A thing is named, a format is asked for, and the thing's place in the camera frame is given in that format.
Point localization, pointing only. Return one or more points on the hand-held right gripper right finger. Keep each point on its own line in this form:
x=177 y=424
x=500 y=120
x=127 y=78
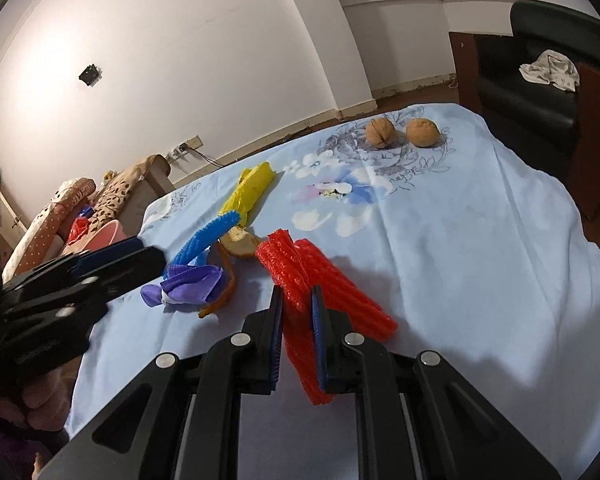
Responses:
x=335 y=355

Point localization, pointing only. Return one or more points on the blue packet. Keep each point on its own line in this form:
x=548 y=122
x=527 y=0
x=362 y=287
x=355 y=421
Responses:
x=86 y=211

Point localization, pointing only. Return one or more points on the orange peel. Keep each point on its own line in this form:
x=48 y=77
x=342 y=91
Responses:
x=240 y=245

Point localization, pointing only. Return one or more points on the wooden sofa frame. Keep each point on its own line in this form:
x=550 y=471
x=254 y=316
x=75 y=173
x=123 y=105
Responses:
x=161 y=177

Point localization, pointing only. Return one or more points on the small yellow item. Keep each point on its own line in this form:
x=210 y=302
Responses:
x=110 y=175

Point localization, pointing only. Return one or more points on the whole walnut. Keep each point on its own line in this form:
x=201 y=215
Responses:
x=422 y=132

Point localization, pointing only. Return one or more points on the pink plastic bucket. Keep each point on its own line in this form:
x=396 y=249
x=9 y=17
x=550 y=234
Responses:
x=105 y=237

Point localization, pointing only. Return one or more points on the yellow foam net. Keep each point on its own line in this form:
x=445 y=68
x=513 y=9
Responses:
x=250 y=190

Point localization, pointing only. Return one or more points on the wall power socket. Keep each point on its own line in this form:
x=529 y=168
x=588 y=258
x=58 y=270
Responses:
x=185 y=146

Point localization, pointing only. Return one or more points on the black wall bracket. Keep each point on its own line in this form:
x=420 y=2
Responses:
x=90 y=75

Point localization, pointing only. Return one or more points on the person's left hand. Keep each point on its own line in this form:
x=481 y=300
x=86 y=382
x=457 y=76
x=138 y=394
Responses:
x=45 y=400

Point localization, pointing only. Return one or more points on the red foam net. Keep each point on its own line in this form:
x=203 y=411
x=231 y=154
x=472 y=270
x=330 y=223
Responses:
x=330 y=285

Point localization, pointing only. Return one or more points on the polka dot quilt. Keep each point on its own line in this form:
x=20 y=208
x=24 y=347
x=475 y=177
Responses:
x=45 y=220

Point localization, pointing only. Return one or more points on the red plastic bag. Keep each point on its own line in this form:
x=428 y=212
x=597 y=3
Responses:
x=79 y=230

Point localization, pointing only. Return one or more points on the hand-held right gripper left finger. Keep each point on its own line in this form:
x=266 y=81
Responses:
x=260 y=350

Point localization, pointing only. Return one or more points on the white crumpled cloth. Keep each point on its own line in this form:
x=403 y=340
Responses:
x=550 y=72

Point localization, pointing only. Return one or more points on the purple wrapper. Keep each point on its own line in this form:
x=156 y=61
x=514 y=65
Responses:
x=190 y=285

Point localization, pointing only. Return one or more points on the blue foam net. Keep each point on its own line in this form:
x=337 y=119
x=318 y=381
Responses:
x=205 y=235

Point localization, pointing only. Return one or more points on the black leather armchair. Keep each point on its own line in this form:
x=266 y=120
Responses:
x=530 y=105

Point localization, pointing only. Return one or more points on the cracked walnut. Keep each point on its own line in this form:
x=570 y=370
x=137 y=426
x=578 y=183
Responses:
x=380 y=132

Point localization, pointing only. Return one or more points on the floral light blue tablecloth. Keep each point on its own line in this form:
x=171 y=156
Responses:
x=455 y=235

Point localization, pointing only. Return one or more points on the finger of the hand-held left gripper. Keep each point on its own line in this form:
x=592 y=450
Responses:
x=110 y=255
x=135 y=270

